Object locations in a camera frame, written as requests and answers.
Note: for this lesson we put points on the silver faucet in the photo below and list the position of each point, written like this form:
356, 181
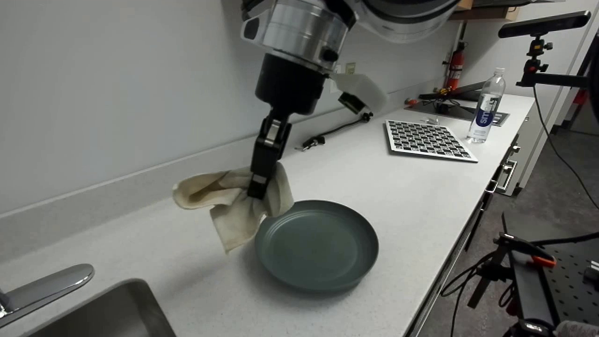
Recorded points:
44, 291

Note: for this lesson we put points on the black bar camera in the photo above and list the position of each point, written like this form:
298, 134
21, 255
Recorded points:
543, 25

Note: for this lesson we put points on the stainless steel sink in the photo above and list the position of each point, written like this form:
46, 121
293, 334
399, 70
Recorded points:
105, 315

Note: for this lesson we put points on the red fire extinguisher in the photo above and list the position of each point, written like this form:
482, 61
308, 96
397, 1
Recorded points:
455, 63

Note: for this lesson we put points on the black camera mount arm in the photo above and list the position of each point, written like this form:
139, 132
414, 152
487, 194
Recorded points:
549, 79

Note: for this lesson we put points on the black tool with red end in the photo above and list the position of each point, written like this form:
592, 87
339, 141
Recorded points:
450, 94

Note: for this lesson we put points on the clear plastic water bottle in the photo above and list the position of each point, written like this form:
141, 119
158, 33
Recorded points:
485, 109

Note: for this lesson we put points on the checkerboard calibration board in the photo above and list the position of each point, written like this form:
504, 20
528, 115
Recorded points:
427, 141

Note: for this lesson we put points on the cream cloth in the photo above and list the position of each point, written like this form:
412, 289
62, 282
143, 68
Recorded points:
231, 212

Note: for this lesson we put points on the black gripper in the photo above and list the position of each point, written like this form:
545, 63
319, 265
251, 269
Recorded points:
291, 85

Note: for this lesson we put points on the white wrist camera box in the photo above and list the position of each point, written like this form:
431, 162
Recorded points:
366, 87

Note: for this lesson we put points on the black mat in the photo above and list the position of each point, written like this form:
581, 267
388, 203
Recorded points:
465, 113

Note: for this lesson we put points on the dark green round plate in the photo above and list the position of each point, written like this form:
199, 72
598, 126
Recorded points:
321, 250

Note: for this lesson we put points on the black perforated breadboard table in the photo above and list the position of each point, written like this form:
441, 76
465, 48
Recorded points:
572, 282

